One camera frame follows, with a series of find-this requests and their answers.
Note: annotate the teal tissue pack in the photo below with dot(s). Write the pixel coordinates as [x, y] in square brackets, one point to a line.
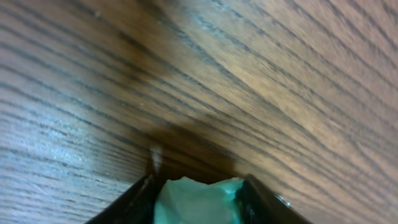
[186, 201]

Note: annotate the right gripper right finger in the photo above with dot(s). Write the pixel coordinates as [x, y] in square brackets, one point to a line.
[258, 204]

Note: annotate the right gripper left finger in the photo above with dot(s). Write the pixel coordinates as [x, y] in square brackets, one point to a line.
[134, 206]

